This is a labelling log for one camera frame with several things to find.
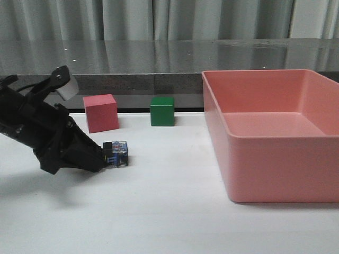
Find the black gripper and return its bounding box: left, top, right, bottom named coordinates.
left=15, top=103, right=108, bottom=174

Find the yellow push button switch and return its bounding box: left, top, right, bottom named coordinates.
left=102, top=141, right=128, bottom=167

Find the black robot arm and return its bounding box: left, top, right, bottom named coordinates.
left=1, top=74, right=108, bottom=174

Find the red cube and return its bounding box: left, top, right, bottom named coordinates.
left=83, top=94, right=119, bottom=133

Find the green cube near bin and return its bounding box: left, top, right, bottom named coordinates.
left=150, top=97, right=174, bottom=126

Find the dark stone ledge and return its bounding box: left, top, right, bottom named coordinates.
left=1, top=39, right=338, bottom=113

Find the grey curtain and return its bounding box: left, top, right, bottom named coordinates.
left=1, top=1, right=338, bottom=41

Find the pink plastic bin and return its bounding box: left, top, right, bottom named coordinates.
left=202, top=69, right=338, bottom=203

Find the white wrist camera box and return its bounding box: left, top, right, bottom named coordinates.
left=56, top=66, right=79, bottom=101

